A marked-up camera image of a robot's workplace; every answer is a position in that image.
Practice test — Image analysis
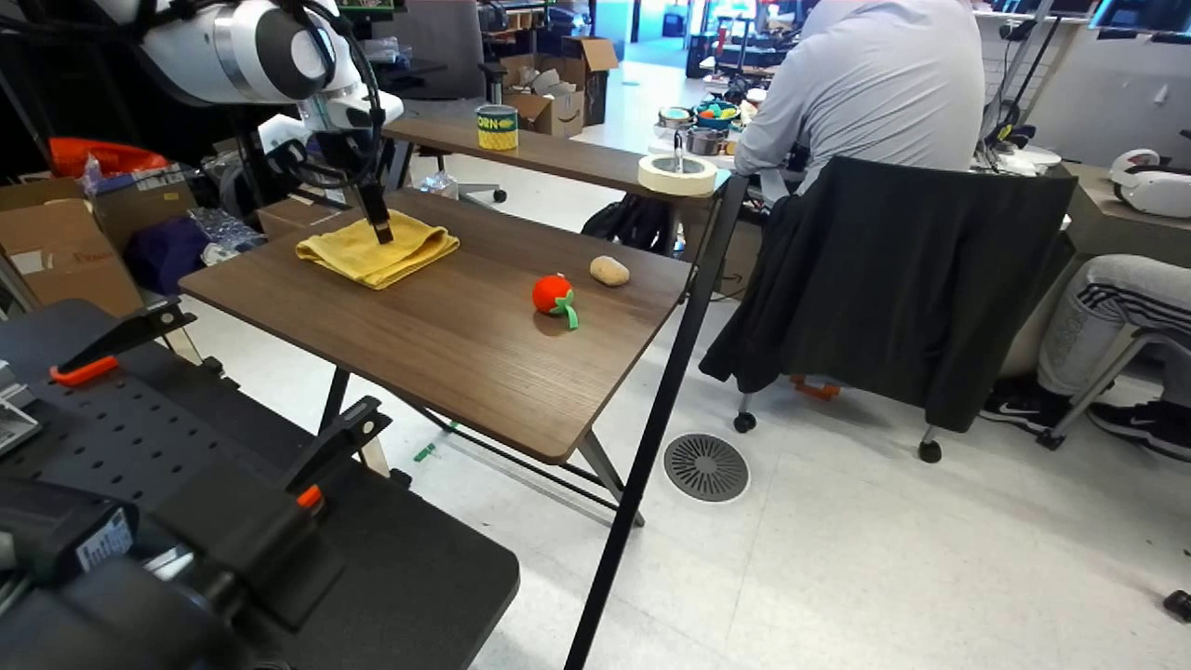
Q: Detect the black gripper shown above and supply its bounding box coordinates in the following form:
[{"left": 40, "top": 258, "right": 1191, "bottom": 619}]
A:
[{"left": 300, "top": 126, "right": 395, "bottom": 247}]

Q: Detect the yellow towel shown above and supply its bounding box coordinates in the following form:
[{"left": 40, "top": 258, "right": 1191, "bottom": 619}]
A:
[{"left": 295, "top": 209, "right": 462, "bottom": 289}]

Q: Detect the red tomato plushie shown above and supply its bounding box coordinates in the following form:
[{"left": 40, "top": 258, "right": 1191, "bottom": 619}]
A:
[{"left": 532, "top": 273, "right": 581, "bottom": 332}]

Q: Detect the beige potato plushie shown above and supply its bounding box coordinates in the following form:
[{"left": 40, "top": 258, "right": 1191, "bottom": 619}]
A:
[{"left": 586, "top": 252, "right": 633, "bottom": 286}]

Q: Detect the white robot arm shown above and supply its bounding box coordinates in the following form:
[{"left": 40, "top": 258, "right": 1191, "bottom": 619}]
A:
[{"left": 93, "top": 0, "right": 406, "bottom": 247}]

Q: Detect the yellow green can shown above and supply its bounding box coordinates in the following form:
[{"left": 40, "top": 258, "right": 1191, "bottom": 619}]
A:
[{"left": 475, "top": 105, "right": 516, "bottom": 153}]

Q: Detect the wooden table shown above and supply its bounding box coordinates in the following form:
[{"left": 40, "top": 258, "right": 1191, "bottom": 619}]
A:
[
  {"left": 182, "top": 190, "right": 688, "bottom": 512},
  {"left": 383, "top": 115, "right": 647, "bottom": 195}
]

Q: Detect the open cardboard box far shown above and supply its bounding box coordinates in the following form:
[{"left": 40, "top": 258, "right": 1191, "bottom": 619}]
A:
[{"left": 499, "top": 39, "right": 617, "bottom": 137}]

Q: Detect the white tape roll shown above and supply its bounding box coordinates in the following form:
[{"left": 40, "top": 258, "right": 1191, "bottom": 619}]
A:
[{"left": 636, "top": 153, "right": 717, "bottom": 199}]

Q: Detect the orange black clamp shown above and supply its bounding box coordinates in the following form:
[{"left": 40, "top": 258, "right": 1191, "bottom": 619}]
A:
[
  {"left": 47, "top": 304, "right": 193, "bottom": 390},
  {"left": 208, "top": 400, "right": 392, "bottom": 629}
]

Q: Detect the cardboard box on floor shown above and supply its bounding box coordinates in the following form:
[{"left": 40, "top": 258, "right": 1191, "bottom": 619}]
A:
[{"left": 0, "top": 183, "right": 142, "bottom": 316}]

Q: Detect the black tripod pole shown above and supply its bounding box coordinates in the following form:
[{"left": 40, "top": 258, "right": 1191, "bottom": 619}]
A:
[{"left": 563, "top": 172, "right": 746, "bottom": 670}]

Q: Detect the black perforated mounting board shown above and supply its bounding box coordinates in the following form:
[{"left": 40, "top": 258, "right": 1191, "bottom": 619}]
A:
[{"left": 0, "top": 302, "right": 521, "bottom": 670}]

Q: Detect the round floor drain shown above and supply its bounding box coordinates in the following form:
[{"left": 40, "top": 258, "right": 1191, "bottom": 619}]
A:
[{"left": 663, "top": 436, "right": 746, "bottom": 503}]

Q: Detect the person in grey shirt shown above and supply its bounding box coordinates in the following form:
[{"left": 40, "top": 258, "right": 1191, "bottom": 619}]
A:
[{"left": 734, "top": 0, "right": 985, "bottom": 200}]

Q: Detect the black office chair with jacket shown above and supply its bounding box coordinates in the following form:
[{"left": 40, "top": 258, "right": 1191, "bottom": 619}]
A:
[{"left": 698, "top": 155, "right": 1074, "bottom": 462}]

